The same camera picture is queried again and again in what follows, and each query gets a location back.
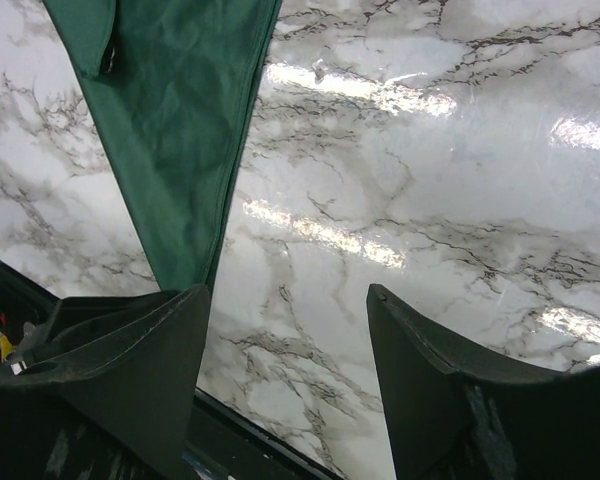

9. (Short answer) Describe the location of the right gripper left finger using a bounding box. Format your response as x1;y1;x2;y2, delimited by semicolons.
0;285;210;479

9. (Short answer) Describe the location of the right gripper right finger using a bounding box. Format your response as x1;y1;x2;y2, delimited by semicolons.
366;284;600;479

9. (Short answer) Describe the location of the dark green cloth napkin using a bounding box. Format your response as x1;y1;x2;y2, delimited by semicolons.
45;0;280;290

